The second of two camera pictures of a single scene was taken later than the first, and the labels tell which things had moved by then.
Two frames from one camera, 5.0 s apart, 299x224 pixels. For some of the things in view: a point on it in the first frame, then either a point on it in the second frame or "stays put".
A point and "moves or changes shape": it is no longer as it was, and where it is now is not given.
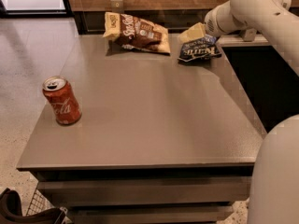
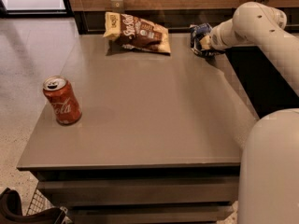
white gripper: [212, 24] -> [217, 39]
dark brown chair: [11, 211] stays put
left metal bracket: [117, 5] stays put
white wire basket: [39, 203] stays put
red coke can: [63, 100] stays put
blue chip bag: [199, 49] moves or changes shape
